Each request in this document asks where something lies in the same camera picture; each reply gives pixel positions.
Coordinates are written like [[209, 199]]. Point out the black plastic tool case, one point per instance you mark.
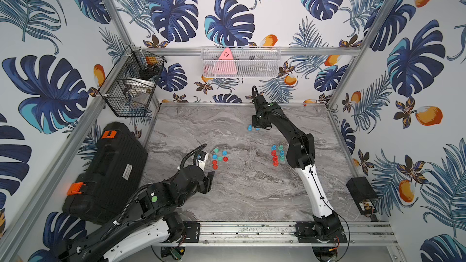
[[114, 174]]

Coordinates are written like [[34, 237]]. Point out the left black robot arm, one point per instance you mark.
[[149, 216]]

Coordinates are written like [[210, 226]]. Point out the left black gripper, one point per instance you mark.
[[209, 181]]

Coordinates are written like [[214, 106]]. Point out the black power supply box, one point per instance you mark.
[[364, 197]]

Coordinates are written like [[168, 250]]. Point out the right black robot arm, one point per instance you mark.
[[300, 156]]

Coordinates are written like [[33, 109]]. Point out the pink triangle card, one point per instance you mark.
[[225, 65]]

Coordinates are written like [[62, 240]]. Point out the clear mesh wall tray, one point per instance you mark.
[[252, 62]]

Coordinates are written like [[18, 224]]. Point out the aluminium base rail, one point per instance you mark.
[[285, 234]]

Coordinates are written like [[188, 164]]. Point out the black wire basket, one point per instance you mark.
[[130, 87]]

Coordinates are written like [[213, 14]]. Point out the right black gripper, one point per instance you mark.
[[255, 125]]

